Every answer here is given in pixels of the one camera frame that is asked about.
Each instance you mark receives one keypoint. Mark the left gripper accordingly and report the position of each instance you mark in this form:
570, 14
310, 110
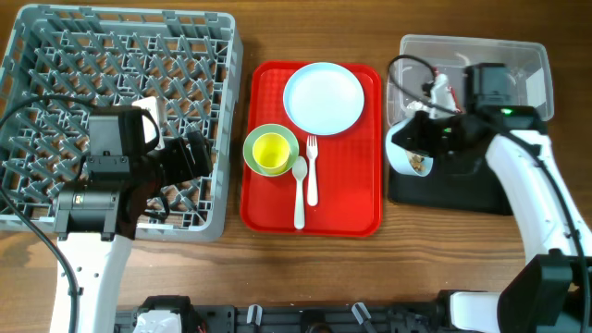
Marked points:
184, 169

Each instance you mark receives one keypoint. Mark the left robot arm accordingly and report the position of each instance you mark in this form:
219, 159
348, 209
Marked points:
96, 218

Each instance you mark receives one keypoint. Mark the red snack wrapper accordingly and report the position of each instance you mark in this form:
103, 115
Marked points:
457, 104

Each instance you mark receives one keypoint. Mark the food scraps and rice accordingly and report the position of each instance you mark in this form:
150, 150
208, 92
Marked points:
416, 162

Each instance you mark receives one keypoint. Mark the grey dishwasher rack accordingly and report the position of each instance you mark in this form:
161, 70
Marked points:
57, 55

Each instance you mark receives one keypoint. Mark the light blue plate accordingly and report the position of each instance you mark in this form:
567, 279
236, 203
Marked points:
323, 99

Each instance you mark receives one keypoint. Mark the light blue bowl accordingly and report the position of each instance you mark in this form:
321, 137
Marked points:
397, 156

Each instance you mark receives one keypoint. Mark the crumpled white tissue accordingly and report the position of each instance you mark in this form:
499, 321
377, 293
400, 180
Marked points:
413, 107

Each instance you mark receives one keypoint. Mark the green bowl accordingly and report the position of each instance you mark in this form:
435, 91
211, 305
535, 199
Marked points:
266, 128

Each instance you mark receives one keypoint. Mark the black tray bin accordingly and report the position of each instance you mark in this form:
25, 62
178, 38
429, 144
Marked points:
478, 192

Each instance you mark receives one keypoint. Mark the white plastic spoon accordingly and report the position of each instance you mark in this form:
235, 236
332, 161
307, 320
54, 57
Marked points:
299, 172

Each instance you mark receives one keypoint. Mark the red plastic tray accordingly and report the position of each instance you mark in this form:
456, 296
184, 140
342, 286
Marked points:
349, 164

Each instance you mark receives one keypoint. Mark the clear plastic bin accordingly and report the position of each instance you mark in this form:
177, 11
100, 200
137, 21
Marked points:
529, 80

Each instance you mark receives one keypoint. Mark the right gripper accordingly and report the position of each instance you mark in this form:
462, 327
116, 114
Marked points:
418, 141

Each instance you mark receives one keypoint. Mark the yellow cup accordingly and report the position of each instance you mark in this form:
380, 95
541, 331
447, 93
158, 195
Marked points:
271, 152

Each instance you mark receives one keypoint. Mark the white plastic fork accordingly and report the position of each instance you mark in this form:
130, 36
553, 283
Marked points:
312, 154

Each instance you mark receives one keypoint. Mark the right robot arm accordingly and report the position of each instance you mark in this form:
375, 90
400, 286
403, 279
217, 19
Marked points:
552, 293

